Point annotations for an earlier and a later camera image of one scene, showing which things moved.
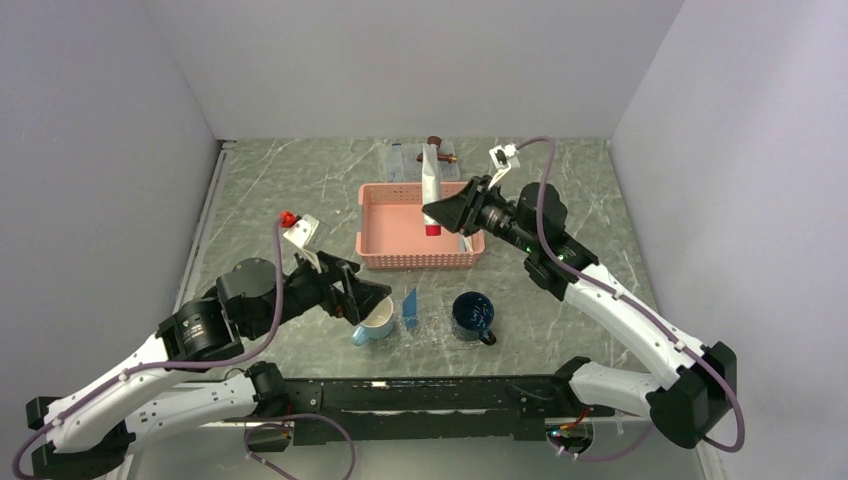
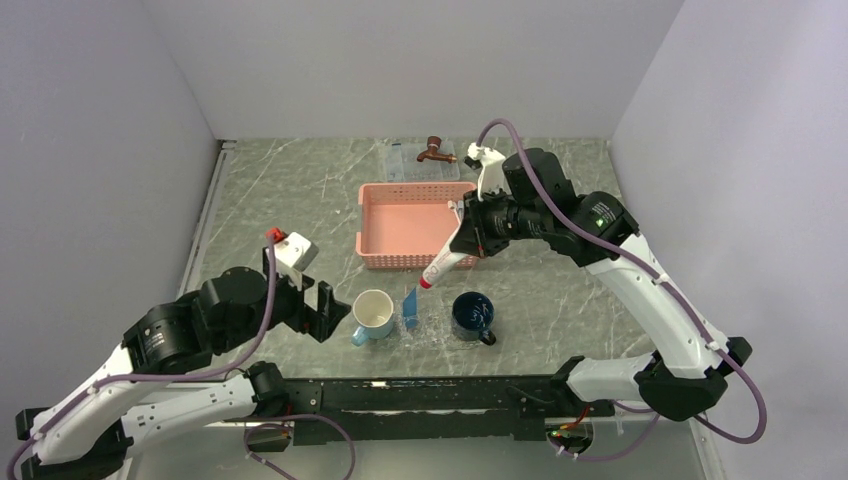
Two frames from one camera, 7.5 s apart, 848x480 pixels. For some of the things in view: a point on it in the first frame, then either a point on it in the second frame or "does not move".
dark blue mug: x=472 y=314 does not move
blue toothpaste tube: x=409 y=309 does not move
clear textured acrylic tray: x=434 y=328 does not move
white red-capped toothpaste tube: x=432 y=185 to x=443 y=264
